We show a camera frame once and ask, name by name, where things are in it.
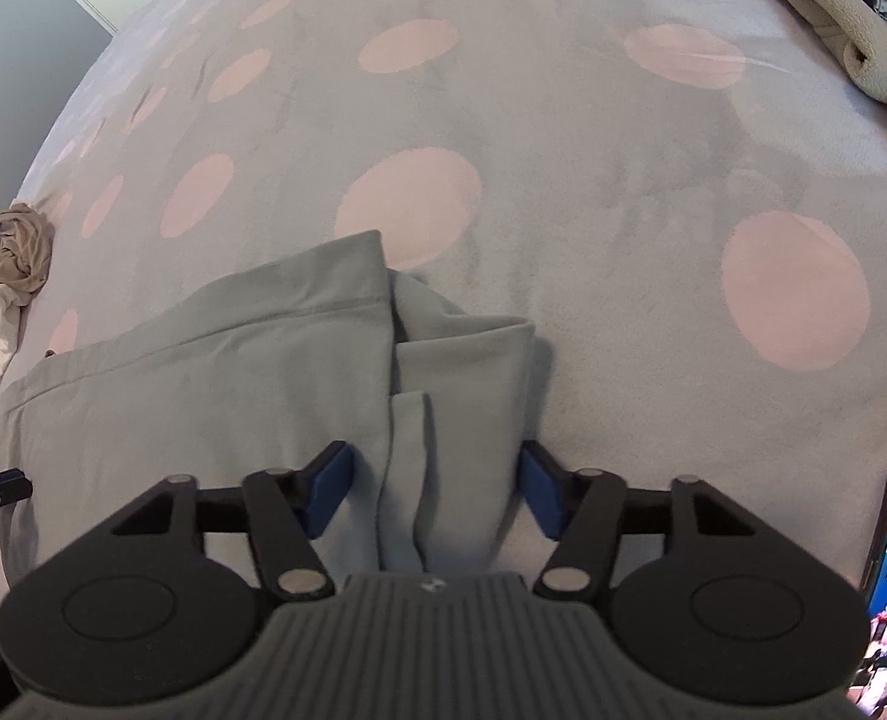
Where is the brown garment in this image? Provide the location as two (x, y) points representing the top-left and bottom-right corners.
(0, 202), (56, 312)

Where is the grey pink-dotted bed blanket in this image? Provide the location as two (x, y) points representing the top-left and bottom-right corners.
(0, 0), (887, 616)

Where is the white garment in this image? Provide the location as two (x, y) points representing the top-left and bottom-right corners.
(0, 279), (38, 370)

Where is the beige blanket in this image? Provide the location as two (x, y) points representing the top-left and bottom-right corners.
(705, 0), (887, 115)

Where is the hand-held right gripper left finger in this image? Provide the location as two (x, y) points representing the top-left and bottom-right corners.
(109, 439), (356, 622)

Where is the grey garment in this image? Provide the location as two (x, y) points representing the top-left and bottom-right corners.
(0, 229), (538, 586)

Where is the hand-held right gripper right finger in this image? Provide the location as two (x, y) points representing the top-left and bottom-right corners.
(519, 439), (761, 622)

